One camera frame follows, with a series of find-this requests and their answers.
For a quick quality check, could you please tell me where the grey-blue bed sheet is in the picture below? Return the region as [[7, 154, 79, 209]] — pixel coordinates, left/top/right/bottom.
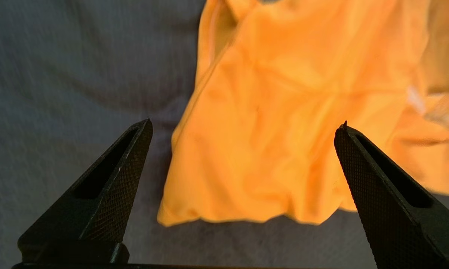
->
[[0, 0, 449, 269]]

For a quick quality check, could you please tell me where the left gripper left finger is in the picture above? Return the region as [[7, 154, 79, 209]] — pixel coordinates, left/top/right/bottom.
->
[[17, 118, 153, 264]]

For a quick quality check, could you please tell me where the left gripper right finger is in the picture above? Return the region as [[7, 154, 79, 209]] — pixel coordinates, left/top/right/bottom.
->
[[333, 121, 449, 269]]

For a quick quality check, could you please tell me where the yellow printed t-shirt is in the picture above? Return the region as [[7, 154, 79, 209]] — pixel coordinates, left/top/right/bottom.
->
[[157, 0, 449, 227]]

